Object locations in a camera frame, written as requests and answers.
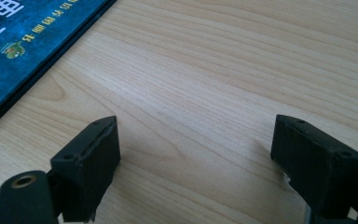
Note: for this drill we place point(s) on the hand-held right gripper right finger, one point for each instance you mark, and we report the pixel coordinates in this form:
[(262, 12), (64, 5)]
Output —
[(315, 168)]

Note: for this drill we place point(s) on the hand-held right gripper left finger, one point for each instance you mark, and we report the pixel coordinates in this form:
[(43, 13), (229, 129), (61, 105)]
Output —
[(88, 165)]

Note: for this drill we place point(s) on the blue book with white print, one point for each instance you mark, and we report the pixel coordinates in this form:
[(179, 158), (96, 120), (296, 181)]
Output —
[(21, 46)]

